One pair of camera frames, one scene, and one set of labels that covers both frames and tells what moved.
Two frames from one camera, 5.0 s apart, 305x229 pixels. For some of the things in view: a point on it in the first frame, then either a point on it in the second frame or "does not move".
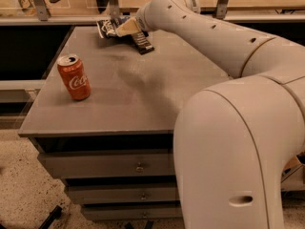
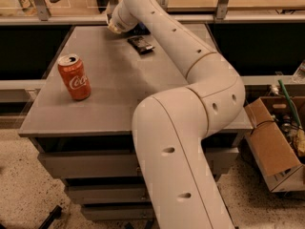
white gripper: [140, 22] -> [118, 24]
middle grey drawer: [108, 193] does not move
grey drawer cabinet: [115, 150] does not move
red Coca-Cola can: [75, 76] does not move
